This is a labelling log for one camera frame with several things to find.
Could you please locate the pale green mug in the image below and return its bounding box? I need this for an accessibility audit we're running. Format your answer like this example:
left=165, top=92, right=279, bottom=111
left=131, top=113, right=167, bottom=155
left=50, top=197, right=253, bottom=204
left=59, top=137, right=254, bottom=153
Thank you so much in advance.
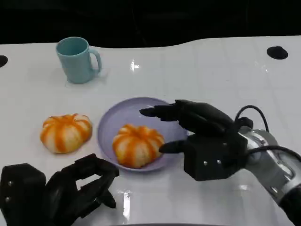
left=55, top=36, right=103, bottom=84

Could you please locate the lilac plate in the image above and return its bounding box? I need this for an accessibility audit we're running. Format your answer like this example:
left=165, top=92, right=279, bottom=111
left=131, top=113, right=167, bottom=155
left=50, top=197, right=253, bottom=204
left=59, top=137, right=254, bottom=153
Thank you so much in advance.
left=97, top=97, right=190, bottom=174

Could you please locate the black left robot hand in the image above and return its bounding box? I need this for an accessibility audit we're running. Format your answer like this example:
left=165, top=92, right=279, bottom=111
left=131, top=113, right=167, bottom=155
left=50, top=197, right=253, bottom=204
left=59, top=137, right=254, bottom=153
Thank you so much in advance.
left=0, top=153, right=120, bottom=226

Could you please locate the orange white toy bread roll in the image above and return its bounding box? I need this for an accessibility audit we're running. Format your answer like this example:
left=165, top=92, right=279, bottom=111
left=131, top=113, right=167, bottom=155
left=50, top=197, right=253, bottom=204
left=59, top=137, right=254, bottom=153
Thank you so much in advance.
left=40, top=113, right=93, bottom=154
left=112, top=124, right=165, bottom=169

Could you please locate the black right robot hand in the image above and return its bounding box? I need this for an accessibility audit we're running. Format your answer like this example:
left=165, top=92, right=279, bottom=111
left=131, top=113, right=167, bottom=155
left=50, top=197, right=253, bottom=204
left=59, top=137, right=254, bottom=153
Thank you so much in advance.
left=139, top=99, right=249, bottom=182

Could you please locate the black looping arm cable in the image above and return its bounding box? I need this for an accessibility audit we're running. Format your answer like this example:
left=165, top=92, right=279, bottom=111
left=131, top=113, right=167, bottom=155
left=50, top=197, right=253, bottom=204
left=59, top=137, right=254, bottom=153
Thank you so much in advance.
left=246, top=145, right=301, bottom=163
left=234, top=105, right=270, bottom=132

